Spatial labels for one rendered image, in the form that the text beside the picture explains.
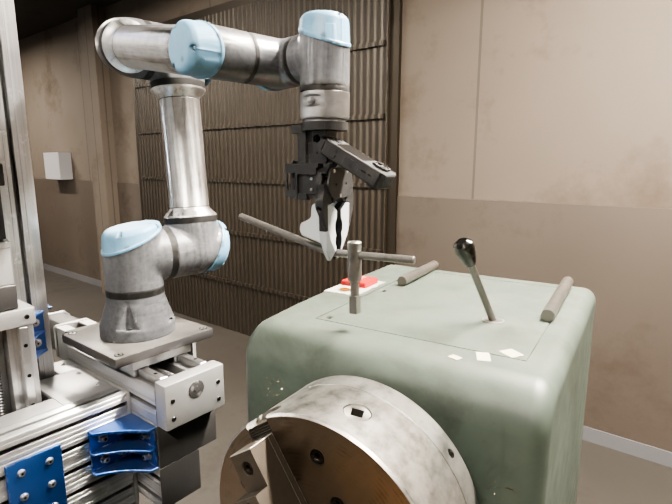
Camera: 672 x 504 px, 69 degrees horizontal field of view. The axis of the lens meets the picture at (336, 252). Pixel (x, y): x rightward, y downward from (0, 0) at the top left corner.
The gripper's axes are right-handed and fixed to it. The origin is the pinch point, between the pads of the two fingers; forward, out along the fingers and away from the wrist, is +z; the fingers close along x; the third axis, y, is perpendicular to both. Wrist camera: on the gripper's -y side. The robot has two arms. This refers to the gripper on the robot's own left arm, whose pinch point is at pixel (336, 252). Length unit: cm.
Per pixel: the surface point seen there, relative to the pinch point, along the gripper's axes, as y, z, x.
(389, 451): -19.8, 16.3, 21.7
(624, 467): -50, 138, -201
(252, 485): -5.7, 22.0, 27.6
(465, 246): -18.5, -1.6, -7.2
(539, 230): 2, 23, -223
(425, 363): -17.4, 12.9, 5.2
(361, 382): -11.7, 14.0, 12.9
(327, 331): -0.2, 12.4, 2.8
